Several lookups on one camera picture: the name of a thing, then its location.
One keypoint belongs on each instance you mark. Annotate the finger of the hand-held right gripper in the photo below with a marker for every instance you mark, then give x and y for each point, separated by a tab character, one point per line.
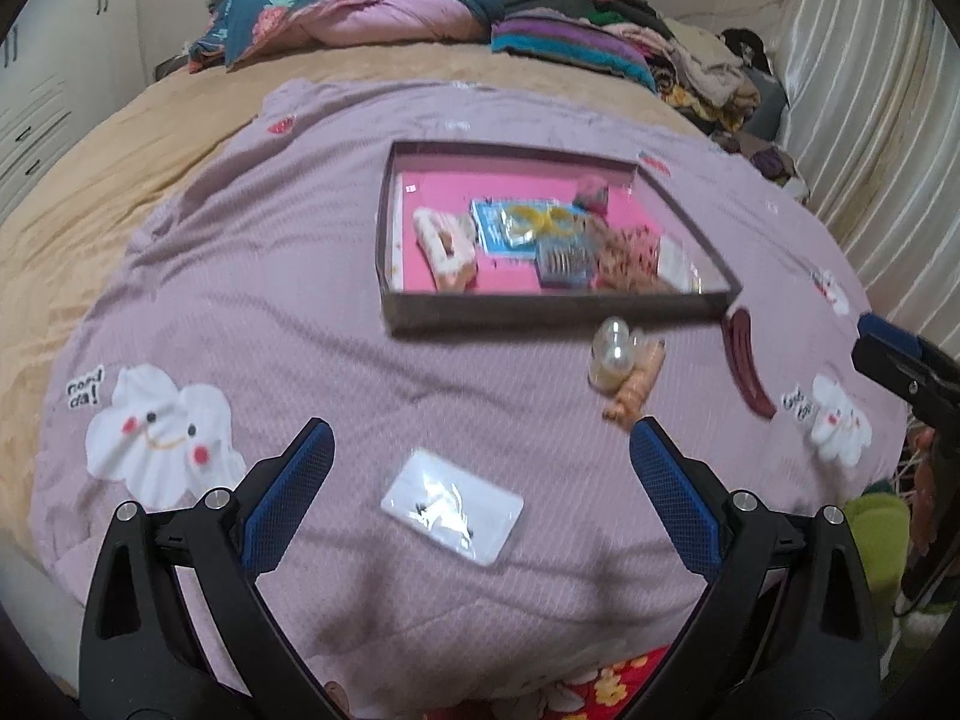
907	375
889	334

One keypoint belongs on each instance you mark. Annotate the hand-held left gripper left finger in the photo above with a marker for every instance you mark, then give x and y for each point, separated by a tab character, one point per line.
289	499

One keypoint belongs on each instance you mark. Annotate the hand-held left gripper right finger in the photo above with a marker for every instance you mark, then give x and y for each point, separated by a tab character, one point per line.
675	499

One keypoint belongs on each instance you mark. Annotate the white stud earring card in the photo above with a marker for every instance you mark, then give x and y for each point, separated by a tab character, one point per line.
450	502

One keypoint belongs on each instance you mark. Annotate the clear packet with white card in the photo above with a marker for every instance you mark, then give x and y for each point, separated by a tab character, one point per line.
673	259

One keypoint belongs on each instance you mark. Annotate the shallow brown cardboard box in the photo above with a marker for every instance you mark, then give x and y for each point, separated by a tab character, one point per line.
525	311

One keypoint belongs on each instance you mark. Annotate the polka dot bow hair clip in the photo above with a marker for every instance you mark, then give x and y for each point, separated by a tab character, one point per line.
622	255

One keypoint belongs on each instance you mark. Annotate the white hair claw clip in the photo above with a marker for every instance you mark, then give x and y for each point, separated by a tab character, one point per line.
442	240

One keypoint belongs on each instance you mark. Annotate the yellow hoop earrings packet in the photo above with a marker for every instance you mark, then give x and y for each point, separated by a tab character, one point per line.
525	221

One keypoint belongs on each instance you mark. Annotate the green cloth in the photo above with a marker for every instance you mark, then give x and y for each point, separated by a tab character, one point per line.
877	540

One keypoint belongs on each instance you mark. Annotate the amber hair clip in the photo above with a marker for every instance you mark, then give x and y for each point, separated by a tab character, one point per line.
637	382

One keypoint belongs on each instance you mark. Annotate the dark red hair clip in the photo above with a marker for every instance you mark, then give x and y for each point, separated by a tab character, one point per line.
742	360

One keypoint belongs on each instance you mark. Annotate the pearl hair clip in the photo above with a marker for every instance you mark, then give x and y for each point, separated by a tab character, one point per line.
611	349

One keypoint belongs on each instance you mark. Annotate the purple cloud print blanket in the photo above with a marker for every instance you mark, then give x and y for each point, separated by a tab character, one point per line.
300	315

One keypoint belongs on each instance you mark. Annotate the red floral blanket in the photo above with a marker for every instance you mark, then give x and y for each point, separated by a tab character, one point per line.
600	690

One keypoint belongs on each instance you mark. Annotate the cream striped curtain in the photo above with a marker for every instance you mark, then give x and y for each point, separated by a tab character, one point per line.
862	90

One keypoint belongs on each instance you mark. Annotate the pile of clothes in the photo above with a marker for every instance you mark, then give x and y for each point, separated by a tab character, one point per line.
705	60

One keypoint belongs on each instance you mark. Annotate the pink book with blue label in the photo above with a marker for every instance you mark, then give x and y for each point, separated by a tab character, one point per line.
450	191

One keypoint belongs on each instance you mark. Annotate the beige bed sheet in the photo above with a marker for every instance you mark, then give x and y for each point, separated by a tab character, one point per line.
150	135

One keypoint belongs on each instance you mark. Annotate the striped folded blanket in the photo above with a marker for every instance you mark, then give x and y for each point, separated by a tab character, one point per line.
570	41

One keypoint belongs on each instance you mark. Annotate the white wardrobe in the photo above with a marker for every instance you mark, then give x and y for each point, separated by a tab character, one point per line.
45	90

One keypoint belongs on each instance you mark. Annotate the navy and pink floral quilt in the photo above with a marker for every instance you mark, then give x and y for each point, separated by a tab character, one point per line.
360	15

